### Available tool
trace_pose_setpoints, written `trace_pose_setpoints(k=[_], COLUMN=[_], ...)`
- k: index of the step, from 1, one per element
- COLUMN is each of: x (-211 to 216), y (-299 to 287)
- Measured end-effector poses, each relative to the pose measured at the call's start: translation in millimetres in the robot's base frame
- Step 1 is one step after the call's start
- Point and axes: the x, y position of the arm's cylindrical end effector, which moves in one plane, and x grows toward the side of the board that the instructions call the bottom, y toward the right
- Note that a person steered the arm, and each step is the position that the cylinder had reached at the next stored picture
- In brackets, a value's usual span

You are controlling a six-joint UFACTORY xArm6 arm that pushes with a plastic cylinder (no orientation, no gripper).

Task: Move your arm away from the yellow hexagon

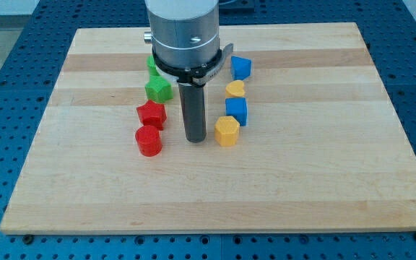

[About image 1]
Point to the yellow hexagon block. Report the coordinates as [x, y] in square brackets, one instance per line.
[226, 131]

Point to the blue cube block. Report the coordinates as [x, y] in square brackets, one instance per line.
[237, 108]

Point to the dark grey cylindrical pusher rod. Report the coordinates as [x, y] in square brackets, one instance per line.
[193, 111]

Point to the yellow heart block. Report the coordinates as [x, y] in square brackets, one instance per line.
[235, 89]

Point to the red star block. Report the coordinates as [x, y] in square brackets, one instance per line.
[152, 113]

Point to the red cylinder block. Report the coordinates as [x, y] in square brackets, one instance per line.
[148, 140]

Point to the green star block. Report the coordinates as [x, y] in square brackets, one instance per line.
[158, 89]

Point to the blue pentagon block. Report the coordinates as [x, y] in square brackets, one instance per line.
[240, 68]

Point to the green cylinder block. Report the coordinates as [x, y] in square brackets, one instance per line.
[151, 66]

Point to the wooden board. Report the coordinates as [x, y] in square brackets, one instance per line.
[323, 150]

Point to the black clamp with grey strap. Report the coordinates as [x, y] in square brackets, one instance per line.
[197, 76]

